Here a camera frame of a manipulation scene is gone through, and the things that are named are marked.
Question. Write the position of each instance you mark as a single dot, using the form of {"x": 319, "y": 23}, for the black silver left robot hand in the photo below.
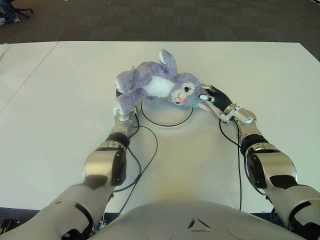
{"x": 118, "y": 92}

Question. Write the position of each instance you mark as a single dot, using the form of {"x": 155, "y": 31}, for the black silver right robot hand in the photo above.
{"x": 222, "y": 100}

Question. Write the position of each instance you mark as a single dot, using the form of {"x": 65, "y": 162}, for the purple plush bunny doll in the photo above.
{"x": 155, "y": 75}

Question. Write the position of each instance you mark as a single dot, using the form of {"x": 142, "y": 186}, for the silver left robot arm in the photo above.
{"x": 102, "y": 162}

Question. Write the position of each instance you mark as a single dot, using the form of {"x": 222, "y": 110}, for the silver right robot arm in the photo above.
{"x": 272, "y": 162}

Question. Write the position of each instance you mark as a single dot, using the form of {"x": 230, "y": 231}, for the white plate with black rim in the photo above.
{"x": 167, "y": 115}

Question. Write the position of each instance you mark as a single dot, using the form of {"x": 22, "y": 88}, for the grey robot torso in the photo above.
{"x": 195, "y": 220}

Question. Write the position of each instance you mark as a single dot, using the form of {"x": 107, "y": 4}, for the black office chair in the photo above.
{"x": 25, "y": 11}

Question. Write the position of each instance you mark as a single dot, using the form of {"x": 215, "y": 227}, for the person in blue jeans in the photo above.
{"x": 11, "y": 10}

